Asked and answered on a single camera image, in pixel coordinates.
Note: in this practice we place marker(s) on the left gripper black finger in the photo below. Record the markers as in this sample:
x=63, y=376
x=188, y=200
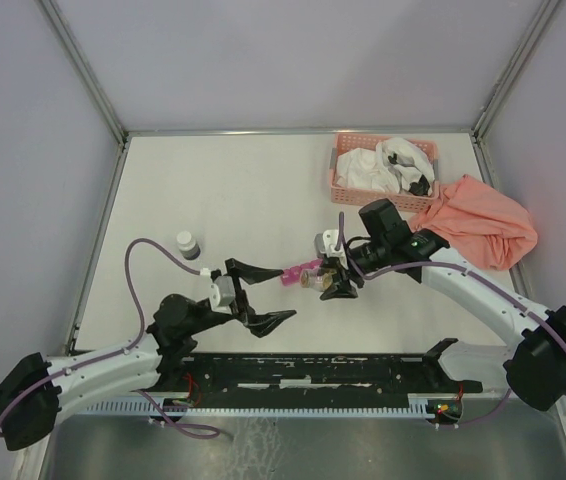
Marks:
x=261, y=325
x=250, y=274

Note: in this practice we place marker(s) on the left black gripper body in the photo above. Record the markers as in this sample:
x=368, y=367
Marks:
x=239, y=305

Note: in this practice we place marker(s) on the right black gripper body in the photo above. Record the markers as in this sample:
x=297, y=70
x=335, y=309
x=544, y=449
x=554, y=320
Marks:
x=354, y=270

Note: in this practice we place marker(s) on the amber pill bottle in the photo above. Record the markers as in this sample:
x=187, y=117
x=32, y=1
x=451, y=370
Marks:
x=319, y=279

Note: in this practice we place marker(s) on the pink weekly pill organizer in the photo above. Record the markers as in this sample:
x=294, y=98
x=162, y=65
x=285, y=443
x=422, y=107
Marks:
x=291, y=275

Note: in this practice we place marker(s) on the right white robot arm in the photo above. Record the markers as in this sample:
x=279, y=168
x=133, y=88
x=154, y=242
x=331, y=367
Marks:
x=531, y=360

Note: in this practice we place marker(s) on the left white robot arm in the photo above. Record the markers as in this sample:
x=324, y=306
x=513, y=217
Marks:
x=41, y=392

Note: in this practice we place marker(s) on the white cap pill bottle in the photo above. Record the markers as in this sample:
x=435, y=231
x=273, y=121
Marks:
x=188, y=245

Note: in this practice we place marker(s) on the pink plastic basket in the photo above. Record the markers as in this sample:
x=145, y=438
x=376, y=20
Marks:
x=346, y=141

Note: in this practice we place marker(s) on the black white cloth in basket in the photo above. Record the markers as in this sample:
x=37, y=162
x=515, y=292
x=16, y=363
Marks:
x=403, y=168

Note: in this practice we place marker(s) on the salmon pink cloth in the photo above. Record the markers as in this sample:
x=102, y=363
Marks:
x=489, y=229

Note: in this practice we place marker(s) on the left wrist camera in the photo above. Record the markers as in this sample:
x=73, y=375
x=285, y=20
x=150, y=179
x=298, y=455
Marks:
x=222, y=292

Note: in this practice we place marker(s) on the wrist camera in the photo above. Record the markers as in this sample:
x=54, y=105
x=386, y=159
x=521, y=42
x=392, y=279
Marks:
x=222, y=292
x=330, y=244

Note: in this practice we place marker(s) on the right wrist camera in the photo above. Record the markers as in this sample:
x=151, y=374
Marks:
x=330, y=244

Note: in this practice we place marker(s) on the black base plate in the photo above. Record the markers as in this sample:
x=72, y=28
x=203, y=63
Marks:
x=310, y=380

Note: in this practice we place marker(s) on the white slotted cable duct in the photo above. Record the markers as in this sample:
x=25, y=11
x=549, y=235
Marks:
x=139, y=406

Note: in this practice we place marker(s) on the left aluminium frame post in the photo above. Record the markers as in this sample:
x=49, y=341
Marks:
x=70, y=45

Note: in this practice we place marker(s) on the aluminium frame post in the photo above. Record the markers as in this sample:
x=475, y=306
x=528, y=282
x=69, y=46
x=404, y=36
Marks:
x=70, y=45
x=515, y=66

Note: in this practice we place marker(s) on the right aluminium frame post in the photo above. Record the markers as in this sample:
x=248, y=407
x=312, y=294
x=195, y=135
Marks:
x=515, y=66

